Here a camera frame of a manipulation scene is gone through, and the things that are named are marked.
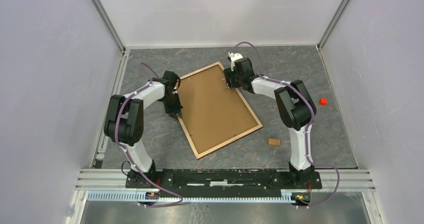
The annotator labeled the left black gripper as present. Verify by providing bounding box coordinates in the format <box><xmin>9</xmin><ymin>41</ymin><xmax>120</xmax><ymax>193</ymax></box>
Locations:
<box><xmin>161</xmin><ymin>92</ymin><xmax>184</xmax><ymax>121</ymax></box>

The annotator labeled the wooden picture frame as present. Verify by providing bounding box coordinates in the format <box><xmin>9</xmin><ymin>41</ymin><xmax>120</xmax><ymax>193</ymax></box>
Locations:
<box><xmin>174</xmin><ymin>61</ymin><xmax>264</xmax><ymax>160</ymax></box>

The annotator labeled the brown cardboard backing board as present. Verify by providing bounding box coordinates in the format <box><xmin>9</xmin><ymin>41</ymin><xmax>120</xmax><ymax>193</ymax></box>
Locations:
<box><xmin>178</xmin><ymin>65</ymin><xmax>260</xmax><ymax>156</ymax></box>

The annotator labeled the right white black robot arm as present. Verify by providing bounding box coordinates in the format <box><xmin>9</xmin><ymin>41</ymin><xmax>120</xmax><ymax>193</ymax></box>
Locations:
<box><xmin>223</xmin><ymin>52</ymin><xmax>317</xmax><ymax>188</ymax></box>

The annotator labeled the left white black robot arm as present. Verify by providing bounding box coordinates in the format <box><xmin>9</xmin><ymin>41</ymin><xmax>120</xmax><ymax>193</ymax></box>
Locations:
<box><xmin>103</xmin><ymin>70</ymin><xmax>183</xmax><ymax>188</ymax></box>

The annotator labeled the flat wooden block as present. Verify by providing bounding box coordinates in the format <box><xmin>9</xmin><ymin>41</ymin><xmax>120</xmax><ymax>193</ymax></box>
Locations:
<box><xmin>268</xmin><ymin>138</ymin><xmax>281</xmax><ymax>146</ymax></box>

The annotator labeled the red cube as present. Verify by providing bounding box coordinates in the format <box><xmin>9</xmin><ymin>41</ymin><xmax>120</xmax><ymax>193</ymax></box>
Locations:
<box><xmin>319</xmin><ymin>97</ymin><xmax>328</xmax><ymax>106</ymax></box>

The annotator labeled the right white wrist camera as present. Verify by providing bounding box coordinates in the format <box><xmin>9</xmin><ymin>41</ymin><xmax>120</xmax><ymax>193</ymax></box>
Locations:
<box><xmin>228</xmin><ymin>52</ymin><xmax>244</xmax><ymax>72</ymax></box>

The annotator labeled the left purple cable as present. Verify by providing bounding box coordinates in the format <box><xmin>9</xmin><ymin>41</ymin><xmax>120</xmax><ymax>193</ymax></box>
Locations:
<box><xmin>113</xmin><ymin>62</ymin><xmax>184</xmax><ymax>209</ymax></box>

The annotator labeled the purple cable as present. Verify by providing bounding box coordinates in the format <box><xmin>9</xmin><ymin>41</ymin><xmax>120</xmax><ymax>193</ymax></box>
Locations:
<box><xmin>231</xmin><ymin>41</ymin><xmax>341</xmax><ymax>210</ymax></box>
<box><xmin>113</xmin><ymin>62</ymin><xmax>184</xmax><ymax>209</ymax></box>

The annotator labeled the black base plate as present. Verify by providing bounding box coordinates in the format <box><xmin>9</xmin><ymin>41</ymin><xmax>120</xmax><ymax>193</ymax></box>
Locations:
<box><xmin>125</xmin><ymin>168</ymin><xmax>323</xmax><ymax>200</ymax></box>

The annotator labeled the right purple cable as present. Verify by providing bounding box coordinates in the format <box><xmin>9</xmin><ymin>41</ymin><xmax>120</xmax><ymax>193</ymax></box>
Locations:
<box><xmin>231</xmin><ymin>41</ymin><xmax>341</xmax><ymax>210</ymax></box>

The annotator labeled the aluminium rail frame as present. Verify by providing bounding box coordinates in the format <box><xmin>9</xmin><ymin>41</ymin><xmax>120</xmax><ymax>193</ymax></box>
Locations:
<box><xmin>64</xmin><ymin>47</ymin><xmax>385</xmax><ymax>224</ymax></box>

